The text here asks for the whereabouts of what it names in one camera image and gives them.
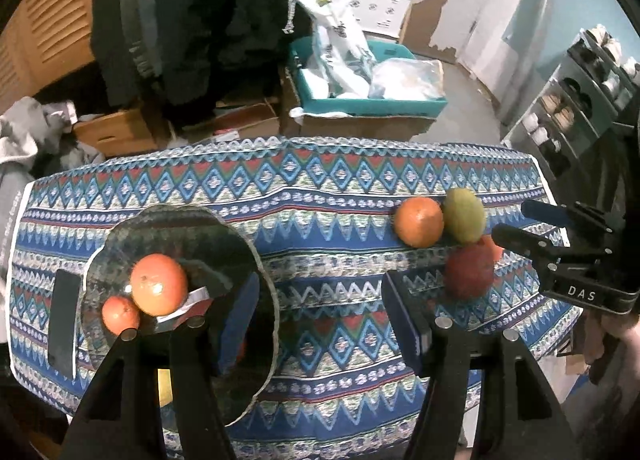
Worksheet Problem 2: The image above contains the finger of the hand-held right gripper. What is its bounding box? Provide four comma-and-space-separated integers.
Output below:
491, 223, 609, 267
520, 199, 616, 234

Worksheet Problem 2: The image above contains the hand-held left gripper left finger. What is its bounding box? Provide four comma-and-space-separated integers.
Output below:
60, 270, 263, 460

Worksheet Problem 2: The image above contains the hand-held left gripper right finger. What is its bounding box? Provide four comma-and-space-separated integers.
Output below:
381, 270, 583, 460

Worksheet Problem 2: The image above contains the small tangerine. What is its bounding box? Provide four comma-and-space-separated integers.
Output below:
101, 296, 142, 336
480, 235, 505, 263

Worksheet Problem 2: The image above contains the red apple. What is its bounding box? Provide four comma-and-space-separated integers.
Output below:
442, 242, 496, 300

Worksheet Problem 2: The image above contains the yellow-green pear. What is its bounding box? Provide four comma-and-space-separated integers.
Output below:
442, 187, 486, 245

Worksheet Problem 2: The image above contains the large orange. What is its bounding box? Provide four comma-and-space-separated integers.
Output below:
393, 197, 446, 248
130, 253, 189, 317

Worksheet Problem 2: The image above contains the clear glass bowl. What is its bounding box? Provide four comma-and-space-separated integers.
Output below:
80, 205, 281, 428

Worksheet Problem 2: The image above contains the person's right hand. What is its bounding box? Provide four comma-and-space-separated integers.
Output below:
582, 312, 640, 386

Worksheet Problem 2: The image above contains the shoe rack with shoes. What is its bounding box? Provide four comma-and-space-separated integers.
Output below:
520, 25, 640, 161

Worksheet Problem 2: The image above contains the blue patterned tablecloth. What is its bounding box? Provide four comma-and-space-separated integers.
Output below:
7, 136, 583, 460

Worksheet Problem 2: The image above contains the grey shoe rack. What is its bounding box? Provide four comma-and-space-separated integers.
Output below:
502, 27, 640, 181

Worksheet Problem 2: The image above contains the black phone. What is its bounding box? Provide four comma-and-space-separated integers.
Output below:
47, 270, 82, 380

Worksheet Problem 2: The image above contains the clear plastic bag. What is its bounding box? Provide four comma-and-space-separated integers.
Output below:
367, 59, 446, 101

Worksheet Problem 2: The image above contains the teal plastic bin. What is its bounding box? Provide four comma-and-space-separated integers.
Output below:
289, 35, 447, 117

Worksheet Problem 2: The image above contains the cardboard box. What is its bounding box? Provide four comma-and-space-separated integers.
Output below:
279, 65, 441, 143

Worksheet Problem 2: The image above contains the wooden drawer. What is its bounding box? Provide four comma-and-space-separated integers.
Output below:
72, 107, 171, 157

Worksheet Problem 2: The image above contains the white patterned box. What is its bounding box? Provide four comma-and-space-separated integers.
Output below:
345, 0, 416, 41

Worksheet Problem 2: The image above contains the white rice bag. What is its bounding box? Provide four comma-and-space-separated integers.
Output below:
271, 0, 373, 96

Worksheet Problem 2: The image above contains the grey clothing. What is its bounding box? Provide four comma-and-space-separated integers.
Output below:
0, 96, 106, 191

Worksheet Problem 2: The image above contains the black coat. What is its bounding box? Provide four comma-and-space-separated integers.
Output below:
90, 0, 321, 113

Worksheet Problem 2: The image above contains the wooden louvered wardrobe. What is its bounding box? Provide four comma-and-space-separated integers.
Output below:
0, 0, 101, 113

